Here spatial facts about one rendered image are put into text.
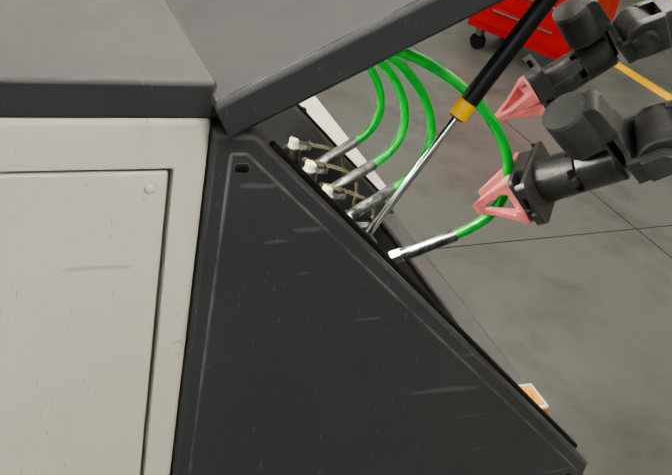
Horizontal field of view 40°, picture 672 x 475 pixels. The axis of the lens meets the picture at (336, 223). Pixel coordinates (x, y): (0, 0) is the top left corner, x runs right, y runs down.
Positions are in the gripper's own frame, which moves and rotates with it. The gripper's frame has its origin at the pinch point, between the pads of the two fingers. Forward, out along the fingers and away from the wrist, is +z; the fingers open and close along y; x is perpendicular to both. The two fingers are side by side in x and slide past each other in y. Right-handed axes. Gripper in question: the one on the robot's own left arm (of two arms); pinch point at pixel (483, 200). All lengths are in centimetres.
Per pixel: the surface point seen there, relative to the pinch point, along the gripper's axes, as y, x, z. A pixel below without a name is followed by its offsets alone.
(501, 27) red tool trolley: -395, 117, 172
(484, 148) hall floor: -264, 123, 149
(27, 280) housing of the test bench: 52, -36, 10
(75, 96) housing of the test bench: 46, -46, -3
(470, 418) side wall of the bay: 26.0, 13.3, 1.9
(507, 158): -0.5, -4.5, -6.1
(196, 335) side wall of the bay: 44.2, -20.4, 7.8
